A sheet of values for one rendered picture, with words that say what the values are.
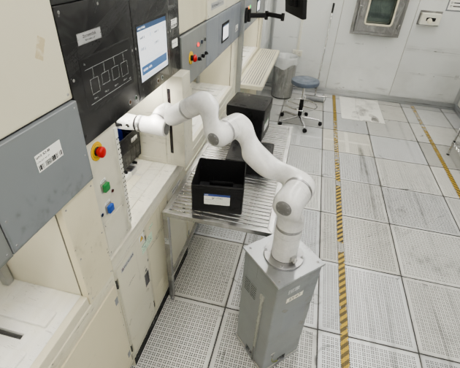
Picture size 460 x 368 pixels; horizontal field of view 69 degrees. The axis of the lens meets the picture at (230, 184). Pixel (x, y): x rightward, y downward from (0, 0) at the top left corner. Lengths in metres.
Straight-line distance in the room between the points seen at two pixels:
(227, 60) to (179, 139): 1.45
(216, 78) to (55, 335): 2.55
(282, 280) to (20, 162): 1.10
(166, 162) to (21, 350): 1.17
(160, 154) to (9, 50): 1.24
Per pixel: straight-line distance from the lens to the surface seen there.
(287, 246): 1.53
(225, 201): 1.78
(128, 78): 1.38
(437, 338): 2.66
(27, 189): 1.00
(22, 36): 0.97
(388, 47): 5.90
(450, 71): 6.21
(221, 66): 3.25
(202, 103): 1.42
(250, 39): 4.69
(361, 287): 2.68
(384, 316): 2.59
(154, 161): 2.06
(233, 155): 2.15
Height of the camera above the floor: 1.95
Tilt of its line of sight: 35 degrees down
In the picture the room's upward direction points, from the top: 3 degrees clockwise
